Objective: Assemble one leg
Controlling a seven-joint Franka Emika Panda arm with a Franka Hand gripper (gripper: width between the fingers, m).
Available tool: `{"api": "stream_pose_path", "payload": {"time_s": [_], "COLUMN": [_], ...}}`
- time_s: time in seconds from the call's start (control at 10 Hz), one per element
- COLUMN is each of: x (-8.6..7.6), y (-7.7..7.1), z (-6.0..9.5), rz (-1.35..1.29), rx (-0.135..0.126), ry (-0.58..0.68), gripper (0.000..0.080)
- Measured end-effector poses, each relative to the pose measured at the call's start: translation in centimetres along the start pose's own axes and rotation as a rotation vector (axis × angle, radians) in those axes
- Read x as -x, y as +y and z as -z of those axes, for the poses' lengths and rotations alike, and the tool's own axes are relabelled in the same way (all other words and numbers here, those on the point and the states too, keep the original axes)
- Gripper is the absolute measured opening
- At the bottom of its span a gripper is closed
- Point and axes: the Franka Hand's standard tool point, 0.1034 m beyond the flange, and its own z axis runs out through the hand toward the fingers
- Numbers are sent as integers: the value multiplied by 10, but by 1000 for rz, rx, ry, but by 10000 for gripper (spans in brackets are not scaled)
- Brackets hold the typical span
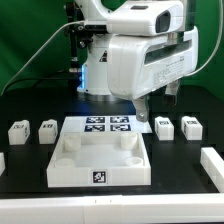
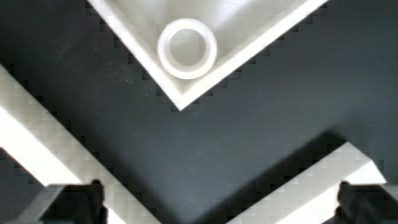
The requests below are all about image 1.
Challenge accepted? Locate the white left block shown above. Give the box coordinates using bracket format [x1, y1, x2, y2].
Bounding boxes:
[0, 153, 5, 176]

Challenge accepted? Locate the white right corner bracket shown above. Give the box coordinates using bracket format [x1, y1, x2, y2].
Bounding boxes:
[200, 147, 224, 193]

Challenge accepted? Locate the black camera stand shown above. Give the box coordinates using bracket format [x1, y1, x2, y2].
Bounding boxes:
[63, 1, 94, 88]

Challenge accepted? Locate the white sheet with fiducial markers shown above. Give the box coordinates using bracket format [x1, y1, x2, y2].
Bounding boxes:
[61, 115, 152, 133]

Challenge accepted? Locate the black cable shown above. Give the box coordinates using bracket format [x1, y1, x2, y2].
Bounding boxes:
[1, 70, 79, 96]

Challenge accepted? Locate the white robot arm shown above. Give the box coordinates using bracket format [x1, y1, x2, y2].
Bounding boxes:
[74, 0, 198, 122]

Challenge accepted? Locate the white front rail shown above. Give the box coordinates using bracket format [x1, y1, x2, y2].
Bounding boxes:
[0, 193, 224, 224]

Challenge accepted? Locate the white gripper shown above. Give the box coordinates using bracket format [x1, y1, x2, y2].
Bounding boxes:
[107, 27, 198, 122]

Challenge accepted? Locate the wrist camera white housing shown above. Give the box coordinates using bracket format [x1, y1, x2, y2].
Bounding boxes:
[106, 0, 184, 36]

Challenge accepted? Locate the white square table top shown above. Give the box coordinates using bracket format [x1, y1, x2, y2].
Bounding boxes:
[47, 131, 151, 188]

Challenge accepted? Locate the white cable right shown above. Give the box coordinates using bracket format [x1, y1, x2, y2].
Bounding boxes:
[191, 23, 224, 76]

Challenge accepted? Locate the grey cable left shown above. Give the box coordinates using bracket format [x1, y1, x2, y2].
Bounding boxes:
[0, 20, 86, 96]

